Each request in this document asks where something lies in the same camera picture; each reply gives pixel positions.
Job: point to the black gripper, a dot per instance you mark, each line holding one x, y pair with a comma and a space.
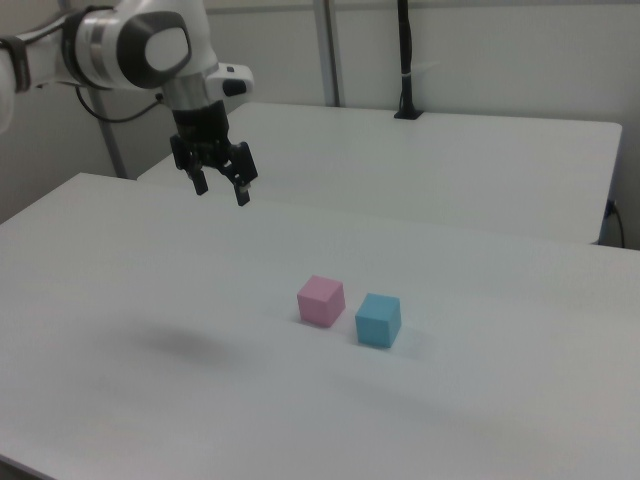
202, 130

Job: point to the black pole with base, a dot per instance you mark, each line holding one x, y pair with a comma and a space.
406, 60

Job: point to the blue cube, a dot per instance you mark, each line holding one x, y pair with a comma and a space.
378, 320

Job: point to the grey partition post behind arm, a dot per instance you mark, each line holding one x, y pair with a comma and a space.
109, 135

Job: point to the pink cube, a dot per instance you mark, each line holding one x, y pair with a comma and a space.
321, 301

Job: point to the grey wall partition post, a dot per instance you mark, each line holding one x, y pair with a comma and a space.
332, 50

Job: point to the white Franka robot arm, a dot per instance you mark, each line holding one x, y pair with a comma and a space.
125, 45

